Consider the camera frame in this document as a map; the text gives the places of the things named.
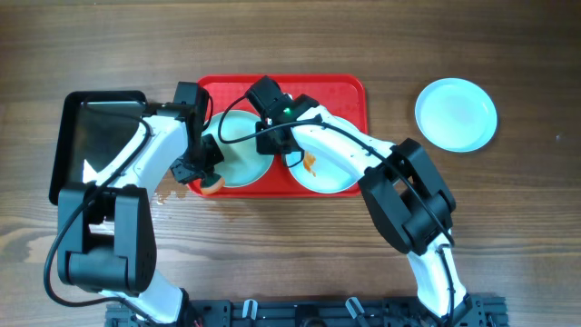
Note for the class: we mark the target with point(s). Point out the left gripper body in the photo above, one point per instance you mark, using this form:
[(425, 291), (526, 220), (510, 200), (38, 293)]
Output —
[(190, 171)]

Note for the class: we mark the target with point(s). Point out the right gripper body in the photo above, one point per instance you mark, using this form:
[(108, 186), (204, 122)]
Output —
[(267, 144)]

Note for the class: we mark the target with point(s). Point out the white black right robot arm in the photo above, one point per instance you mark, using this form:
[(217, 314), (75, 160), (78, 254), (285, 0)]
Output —
[(407, 199)]

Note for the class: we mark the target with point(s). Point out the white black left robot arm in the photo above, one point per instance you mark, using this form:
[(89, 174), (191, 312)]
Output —
[(105, 243)]

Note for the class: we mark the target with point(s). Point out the red plastic tray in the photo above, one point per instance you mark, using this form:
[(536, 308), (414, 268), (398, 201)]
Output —
[(342, 94)]

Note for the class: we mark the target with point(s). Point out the black plastic tray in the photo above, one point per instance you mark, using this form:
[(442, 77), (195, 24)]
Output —
[(95, 126)]

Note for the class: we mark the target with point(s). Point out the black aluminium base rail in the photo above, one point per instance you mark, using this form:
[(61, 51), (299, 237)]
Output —
[(476, 310)]

